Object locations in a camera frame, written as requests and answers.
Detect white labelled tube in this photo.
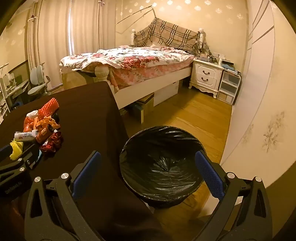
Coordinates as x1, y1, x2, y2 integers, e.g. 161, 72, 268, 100
14, 130, 37, 142

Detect white study desk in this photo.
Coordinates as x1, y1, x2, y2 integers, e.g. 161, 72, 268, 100
0, 62, 30, 117

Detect thin metal rod frame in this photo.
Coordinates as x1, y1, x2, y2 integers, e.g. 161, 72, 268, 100
116, 3, 158, 24

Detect cardboard box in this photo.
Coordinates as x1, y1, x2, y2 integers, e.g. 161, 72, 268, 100
133, 94, 155, 123

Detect dark red crumpled wrapper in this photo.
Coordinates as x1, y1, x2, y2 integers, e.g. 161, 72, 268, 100
39, 131, 64, 154

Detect white wardrobe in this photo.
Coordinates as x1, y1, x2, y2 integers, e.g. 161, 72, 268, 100
220, 0, 296, 232

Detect beige plaid blanket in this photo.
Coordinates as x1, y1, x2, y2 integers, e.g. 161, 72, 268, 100
133, 19, 199, 50

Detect white storage box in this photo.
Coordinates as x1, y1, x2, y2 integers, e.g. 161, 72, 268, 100
154, 81, 179, 107

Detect white nightstand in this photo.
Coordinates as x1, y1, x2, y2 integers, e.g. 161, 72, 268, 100
188, 58, 224, 99

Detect white wooden bed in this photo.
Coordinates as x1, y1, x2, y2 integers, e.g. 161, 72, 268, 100
60, 28, 206, 123

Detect red spiky brush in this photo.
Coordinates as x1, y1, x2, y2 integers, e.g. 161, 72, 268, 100
38, 98, 59, 116

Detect floral quilt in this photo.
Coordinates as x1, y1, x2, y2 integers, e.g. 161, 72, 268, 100
60, 46, 195, 71

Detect grey desk chair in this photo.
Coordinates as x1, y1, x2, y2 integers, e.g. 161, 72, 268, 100
28, 65, 52, 102

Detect yellow foam fruit net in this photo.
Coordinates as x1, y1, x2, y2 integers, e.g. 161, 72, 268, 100
10, 141, 25, 161

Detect clear plastic drawer unit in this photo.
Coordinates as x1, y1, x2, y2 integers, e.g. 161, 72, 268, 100
217, 70, 241, 105

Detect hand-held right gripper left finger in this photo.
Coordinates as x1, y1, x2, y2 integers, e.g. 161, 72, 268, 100
24, 151, 102, 241

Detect pile of assorted clutter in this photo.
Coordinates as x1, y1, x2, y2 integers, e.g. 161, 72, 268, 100
196, 44, 241, 75

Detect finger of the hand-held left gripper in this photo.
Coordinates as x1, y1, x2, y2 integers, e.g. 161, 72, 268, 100
0, 145, 15, 163
10, 144, 43, 173

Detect cream curtains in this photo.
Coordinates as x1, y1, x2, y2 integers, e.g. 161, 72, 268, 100
38, 0, 116, 87

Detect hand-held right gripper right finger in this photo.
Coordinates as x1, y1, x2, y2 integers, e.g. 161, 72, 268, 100
194, 150, 273, 241

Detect round bin with black bag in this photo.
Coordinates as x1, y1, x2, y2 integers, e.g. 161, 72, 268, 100
120, 126, 206, 208

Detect orange plastic bag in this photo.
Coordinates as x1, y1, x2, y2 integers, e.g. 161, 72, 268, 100
23, 116, 38, 133

